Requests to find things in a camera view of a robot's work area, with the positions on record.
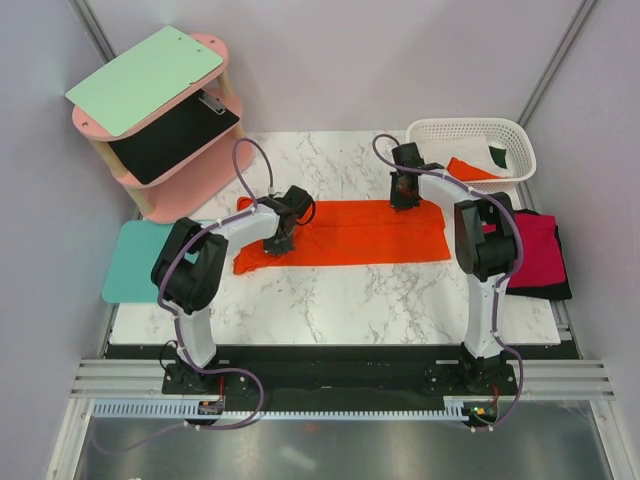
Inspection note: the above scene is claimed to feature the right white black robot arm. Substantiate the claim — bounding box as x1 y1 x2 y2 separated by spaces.
390 143 524 394

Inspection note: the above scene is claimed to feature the white plastic laundry basket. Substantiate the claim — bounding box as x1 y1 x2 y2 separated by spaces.
405 118 536 193

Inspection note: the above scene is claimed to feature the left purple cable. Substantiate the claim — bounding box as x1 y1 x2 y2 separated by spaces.
89 137 275 454

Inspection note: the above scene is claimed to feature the pink two tier shelf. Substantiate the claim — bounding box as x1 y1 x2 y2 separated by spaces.
76 58 243 224

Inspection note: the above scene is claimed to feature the teal cutting board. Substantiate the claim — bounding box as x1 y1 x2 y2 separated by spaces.
102 218 230 314

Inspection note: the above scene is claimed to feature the black clipboard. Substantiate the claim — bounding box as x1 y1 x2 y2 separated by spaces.
109 90 240 185

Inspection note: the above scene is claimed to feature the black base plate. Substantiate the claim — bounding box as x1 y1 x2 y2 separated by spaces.
104 343 584 412

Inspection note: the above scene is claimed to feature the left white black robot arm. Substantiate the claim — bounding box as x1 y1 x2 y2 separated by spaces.
151 186 316 395

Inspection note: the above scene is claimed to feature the aluminium frame rail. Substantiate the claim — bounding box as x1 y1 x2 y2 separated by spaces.
70 359 615 401

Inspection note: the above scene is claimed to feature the mint green board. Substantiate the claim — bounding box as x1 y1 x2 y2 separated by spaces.
65 26 229 140

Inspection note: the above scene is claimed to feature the white cable duct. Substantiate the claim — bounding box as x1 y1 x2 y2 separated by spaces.
92 399 470 421

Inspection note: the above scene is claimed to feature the orange t shirt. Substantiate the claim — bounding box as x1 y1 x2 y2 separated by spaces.
447 157 507 182
233 200 452 275

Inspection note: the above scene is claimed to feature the dark green cloth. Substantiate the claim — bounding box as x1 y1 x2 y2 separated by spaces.
489 146 507 169

